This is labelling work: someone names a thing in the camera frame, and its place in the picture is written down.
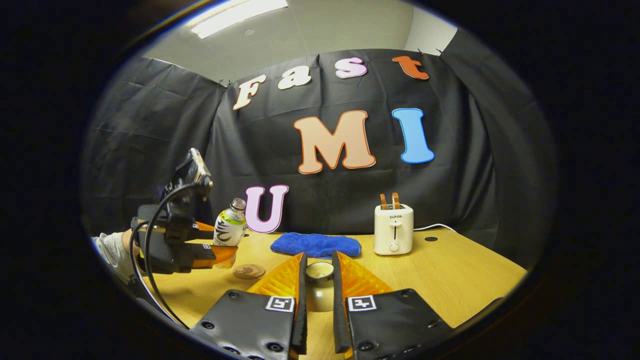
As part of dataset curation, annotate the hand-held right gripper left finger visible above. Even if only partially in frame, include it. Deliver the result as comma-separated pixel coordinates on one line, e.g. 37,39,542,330
189,251,309,360

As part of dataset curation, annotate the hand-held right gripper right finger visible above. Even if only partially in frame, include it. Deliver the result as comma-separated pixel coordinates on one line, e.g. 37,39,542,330
331,249,456,360

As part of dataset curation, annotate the cream ceramic teacup lid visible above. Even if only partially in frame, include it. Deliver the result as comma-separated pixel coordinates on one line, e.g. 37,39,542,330
305,261,336,314

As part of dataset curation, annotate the clear water bottle orange label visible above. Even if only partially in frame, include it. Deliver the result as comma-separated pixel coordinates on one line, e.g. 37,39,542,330
212,197,248,270

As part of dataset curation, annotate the round cork coaster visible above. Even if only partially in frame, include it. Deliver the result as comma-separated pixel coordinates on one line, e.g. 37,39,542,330
232,263,267,280

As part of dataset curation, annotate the blue folded towel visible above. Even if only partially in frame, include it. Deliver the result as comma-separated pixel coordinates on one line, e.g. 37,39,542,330
270,232,362,259

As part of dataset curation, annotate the cream white toaster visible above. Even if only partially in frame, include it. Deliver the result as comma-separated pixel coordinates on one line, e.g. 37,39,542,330
373,203,415,256

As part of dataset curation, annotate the black backdrop cloth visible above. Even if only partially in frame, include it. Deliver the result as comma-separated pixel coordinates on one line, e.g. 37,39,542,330
81,27,557,272

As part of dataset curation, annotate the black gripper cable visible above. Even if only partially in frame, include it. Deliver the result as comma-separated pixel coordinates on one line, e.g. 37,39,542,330
128,182,202,331

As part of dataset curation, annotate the white toaster power cable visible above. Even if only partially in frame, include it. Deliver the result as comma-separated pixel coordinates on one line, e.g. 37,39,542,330
413,223,458,234

